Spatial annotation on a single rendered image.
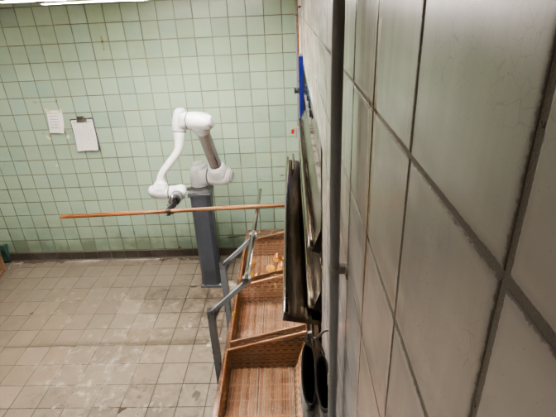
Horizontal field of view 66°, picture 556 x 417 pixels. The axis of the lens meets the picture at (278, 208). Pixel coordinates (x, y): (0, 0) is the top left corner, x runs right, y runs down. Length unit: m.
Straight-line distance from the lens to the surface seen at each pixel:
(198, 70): 4.10
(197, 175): 3.76
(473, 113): 0.23
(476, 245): 0.23
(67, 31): 4.43
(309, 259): 1.90
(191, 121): 3.30
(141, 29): 4.19
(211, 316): 2.50
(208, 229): 3.96
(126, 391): 3.54
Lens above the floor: 2.51
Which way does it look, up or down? 26 degrees down
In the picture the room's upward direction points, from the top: 3 degrees counter-clockwise
